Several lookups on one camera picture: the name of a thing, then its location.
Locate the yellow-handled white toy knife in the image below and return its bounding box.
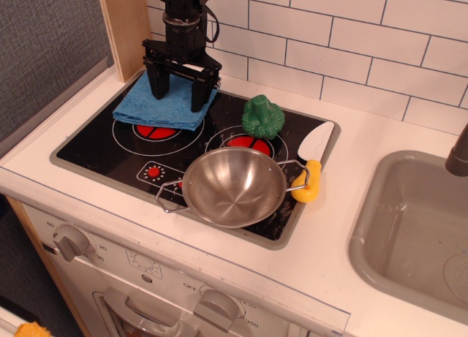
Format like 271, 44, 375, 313
291, 121, 334, 203

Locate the grey sink basin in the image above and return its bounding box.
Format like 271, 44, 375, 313
349, 151, 467, 324

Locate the grey left oven knob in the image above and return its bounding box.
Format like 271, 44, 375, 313
53, 224, 90, 262

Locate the grey faucet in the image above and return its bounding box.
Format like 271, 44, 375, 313
445, 124, 468, 177

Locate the grey oven door handle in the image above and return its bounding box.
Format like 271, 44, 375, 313
103, 288, 200, 336

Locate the black toy stovetop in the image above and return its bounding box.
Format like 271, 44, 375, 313
49, 69, 341, 251

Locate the green toy broccoli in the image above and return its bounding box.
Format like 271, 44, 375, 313
241, 94, 285, 140

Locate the blue towel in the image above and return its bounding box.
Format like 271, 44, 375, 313
113, 73, 218, 132

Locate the orange object at bottom left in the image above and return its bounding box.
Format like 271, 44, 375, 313
14, 322, 52, 337

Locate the stainless steel two-handled bowl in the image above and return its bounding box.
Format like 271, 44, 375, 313
155, 147, 311, 228

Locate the red stove knob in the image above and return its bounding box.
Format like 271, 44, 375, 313
147, 166, 161, 179

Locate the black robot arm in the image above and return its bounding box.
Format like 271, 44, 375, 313
143, 0, 222, 113

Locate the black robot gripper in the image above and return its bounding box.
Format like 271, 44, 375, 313
143, 17, 222, 113

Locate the grey right oven knob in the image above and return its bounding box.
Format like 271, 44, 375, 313
193, 289, 240, 333

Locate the wooden side post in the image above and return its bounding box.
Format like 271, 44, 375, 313
99, 0, 151, 83

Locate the grey oven knob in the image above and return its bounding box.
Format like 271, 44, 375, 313
193, 289, 240, 333
53, 224, 90, 262

